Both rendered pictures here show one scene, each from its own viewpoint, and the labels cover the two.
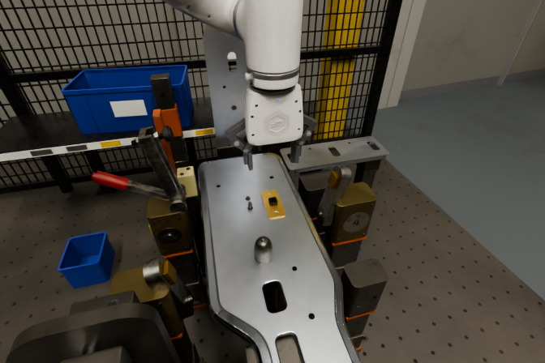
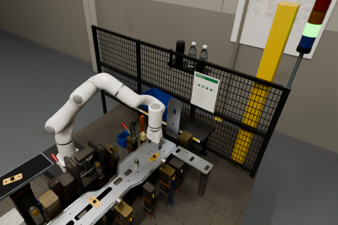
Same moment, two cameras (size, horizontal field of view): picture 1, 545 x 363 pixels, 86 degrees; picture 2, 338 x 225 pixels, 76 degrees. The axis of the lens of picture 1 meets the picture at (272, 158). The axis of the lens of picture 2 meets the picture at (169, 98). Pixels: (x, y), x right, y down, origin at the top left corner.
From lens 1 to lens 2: 1.13 m
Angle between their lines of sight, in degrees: 40
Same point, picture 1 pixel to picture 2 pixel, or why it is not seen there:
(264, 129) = (149, 135)
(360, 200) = (166, 172)
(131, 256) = not seen: hidden behind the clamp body
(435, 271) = not seen: outside the picture
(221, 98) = (170, 119)
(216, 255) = (130, 156)
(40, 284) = (113, 137)
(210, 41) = (169, 103)
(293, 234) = (147, 166)
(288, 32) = (152, 120)
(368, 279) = (147, 188)
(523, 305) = not seen: outside the picture
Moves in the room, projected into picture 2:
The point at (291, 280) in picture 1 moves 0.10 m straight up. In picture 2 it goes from (134, 173) to (133, 162)
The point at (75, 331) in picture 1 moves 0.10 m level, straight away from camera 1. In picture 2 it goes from (93, 144) to (96, 133)
